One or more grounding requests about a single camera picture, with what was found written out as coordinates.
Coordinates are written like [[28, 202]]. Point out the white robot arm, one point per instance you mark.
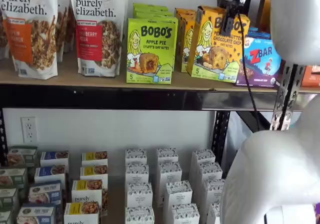
[[275, 171]]

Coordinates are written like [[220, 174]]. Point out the white granola bag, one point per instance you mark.
[[62, 28]]

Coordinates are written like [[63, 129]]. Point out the blue label granola box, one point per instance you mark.
[[36, 215], [50, 174], [45, 194], [53, 157]]

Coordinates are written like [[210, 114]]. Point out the white wall outlet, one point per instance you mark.
[[29, 130]]

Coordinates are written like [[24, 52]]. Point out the black metal shelf frame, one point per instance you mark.
[[125, 96]]

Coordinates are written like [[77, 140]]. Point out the yellow label granola box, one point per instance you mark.
[[86, 194], [93, 172], [94, 159], [81, 214]]

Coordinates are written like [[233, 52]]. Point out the purple snack box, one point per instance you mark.
[[317, 214]]

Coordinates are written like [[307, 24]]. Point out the brown wooden shelf board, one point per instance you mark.
[[116, 184], [100, 81]]

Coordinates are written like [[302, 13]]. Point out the green Bobo's apple pie box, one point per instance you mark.
[[150, 6], [152, 14], [150, 53]]

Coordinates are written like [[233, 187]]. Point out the orange box with woman print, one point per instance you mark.
[[311, 77]]

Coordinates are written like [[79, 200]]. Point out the orange cardboard box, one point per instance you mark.
[[265, 16]]

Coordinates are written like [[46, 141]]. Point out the orange label granola bag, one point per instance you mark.
[[32, 33]]

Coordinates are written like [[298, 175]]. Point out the orange Bobo's peanut butter box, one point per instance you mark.
[[178, 33], [188, 48], [212, 53]]

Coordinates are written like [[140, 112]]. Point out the white floral print box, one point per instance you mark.
[[139, 216], [213, 215], [203, 156], [185, 215], [170, 174], [210, 171], [138, 196], [137, 174], [167, 155], [213, 191], [136, 156], [178, 194]]

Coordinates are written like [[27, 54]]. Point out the red label granola bag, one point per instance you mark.
[[97, 33]]

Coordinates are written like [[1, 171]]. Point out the green label granola box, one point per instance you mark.
[[12, 179], [22, 156], [8, 199], [5, 217]]

